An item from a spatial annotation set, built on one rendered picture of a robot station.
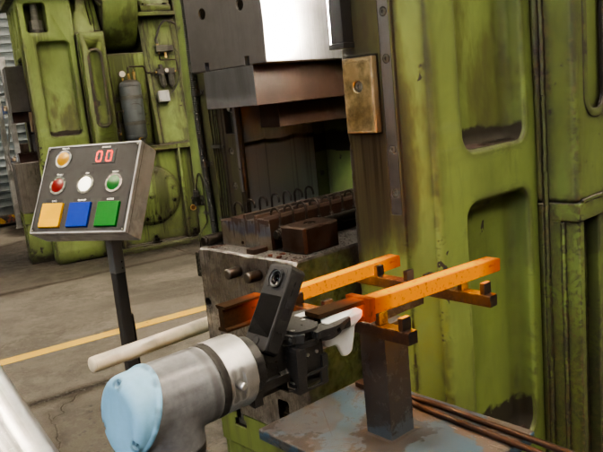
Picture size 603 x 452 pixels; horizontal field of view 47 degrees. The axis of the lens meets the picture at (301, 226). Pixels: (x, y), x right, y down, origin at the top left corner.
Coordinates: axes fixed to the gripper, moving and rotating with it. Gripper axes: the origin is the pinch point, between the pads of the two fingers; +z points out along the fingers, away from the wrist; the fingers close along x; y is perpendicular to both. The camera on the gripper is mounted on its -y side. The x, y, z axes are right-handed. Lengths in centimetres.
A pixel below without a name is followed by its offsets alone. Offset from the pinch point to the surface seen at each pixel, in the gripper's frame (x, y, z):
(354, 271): -22.4, 3.8, 25.0
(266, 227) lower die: -65, 2, 39
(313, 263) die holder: -49, 9, 39
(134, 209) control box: -110, -1, 29
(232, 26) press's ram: -70, -47, 39
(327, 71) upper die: -65, -35, 64
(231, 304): -23.5, 2.8, -3.3
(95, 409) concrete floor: -216, 101, 55
